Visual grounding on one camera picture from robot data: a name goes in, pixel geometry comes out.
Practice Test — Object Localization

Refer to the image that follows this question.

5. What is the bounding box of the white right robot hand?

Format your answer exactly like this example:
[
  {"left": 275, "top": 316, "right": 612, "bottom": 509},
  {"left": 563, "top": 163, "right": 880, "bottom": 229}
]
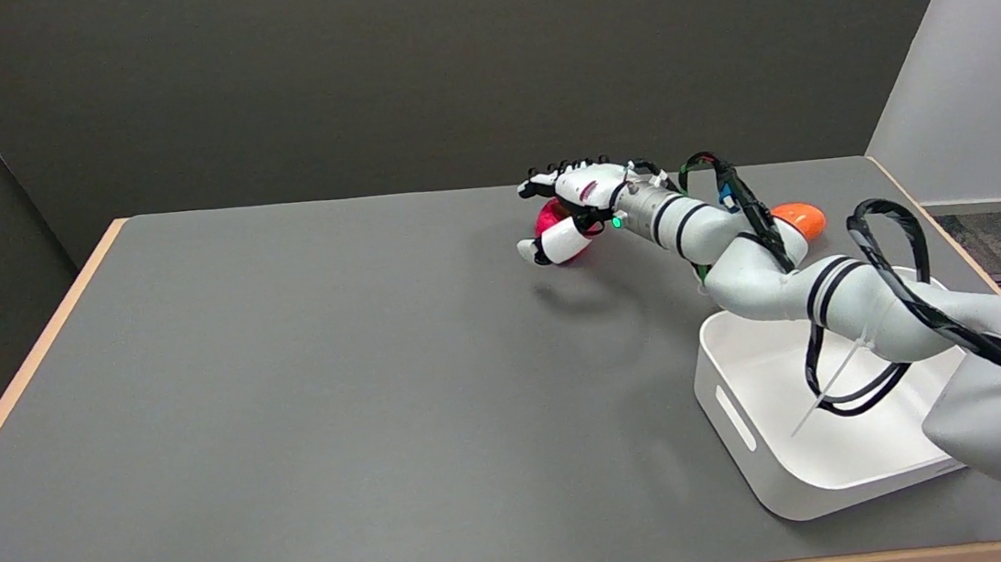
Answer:
[{"left": 509, "top": 154, "right": 649, "bottom": 270}]

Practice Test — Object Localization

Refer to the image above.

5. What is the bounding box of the orange fruit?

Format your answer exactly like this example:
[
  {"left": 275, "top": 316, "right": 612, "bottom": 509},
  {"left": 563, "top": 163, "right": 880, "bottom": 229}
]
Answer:
[{"left": 770, "top": 200, "right": 828, "bottom": 246}]

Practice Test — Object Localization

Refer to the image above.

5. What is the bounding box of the white plastic bin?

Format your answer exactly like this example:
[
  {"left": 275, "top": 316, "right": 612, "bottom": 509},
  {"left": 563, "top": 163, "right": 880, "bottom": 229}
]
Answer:
[{"left": 684, "top": 260, "right": 982, "bottom": 531}]

